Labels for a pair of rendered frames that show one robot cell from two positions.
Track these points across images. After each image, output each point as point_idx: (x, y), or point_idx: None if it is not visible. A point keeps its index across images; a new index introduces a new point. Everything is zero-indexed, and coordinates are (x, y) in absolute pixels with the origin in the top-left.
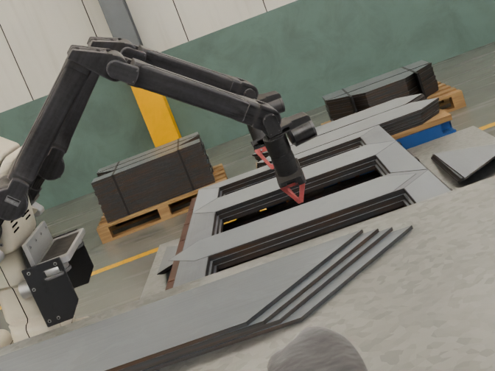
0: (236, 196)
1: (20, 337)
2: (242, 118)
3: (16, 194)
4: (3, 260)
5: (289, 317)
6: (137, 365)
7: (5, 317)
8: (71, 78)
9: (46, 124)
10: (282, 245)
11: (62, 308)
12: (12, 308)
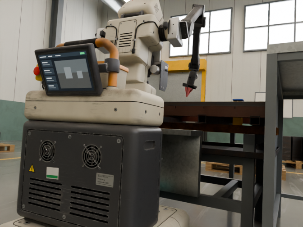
0: None
1: (150, 88)
2: (198, 60)
3: (192, 28)
4: (149, 52)
5: None
6: None
7: (139, 77)
8: (200, 11)
9: (195, 16)
10: None
11: (164, 84)
12: (142, 75)
